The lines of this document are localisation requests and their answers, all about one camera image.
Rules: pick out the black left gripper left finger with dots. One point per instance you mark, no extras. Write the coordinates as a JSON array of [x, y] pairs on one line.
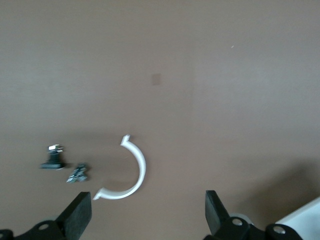
[[75, 215]]

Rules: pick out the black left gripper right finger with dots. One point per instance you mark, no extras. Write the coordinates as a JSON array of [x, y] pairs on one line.
[[213, 212]]

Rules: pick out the white drawer cabinet housing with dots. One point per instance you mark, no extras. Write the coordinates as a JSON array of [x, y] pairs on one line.
[[305, 217]]

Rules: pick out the small metal fitting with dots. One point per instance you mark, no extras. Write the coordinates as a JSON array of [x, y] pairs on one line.
[[78, 173]]

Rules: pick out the white semicircular plastic bracket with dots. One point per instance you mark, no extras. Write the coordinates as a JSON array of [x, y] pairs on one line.
[[141, 165]]

